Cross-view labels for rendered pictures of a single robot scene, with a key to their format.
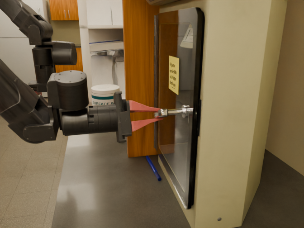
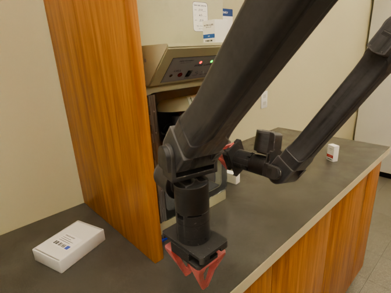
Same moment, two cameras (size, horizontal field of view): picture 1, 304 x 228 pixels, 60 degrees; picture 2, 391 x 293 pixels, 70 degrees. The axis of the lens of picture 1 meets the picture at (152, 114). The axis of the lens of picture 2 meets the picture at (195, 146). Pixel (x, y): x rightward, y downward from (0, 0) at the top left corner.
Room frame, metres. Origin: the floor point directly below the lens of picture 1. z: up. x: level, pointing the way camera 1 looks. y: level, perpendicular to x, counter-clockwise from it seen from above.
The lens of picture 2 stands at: (1.01, 0.69, 1.49)
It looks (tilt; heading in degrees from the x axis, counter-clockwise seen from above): 19 degrees down; 240
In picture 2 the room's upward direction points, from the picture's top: 3 degrees counter-clockwise
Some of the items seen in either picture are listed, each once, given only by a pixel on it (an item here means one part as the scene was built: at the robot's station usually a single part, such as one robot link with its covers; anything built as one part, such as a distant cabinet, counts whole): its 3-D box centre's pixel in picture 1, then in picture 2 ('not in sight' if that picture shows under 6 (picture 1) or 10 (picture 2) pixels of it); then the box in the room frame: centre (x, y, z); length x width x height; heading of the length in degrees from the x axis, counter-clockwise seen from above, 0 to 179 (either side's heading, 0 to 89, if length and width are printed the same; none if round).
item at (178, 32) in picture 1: (171, 101); (194, 149); (0.60, -0.05, 1.19); 0.30 x 0.01 x 0.40; 12
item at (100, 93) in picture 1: (106, 102); not in sight; (1.19, 0.22, 1.02); 0.13 x 0.13 x 0.15
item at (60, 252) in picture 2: not in sight; (70, 243); (1.01, -0.11, 0.96); 0.16 x 0.12 x 0.04; 31
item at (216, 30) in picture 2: not in sight; (215, 31); (0.53, -0.01, 1.54); 0.05 x 0.05 x 0.06; 9
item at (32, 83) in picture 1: (45, 75); (193, 225); (0.82, 0.34, 1.21); 0.10 x 0.07 x 0.07; 103
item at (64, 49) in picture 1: (54, 45); (177, 168); (0.83, 0.30, 1.30); 0.11 x 0.09 x 0.12; 89
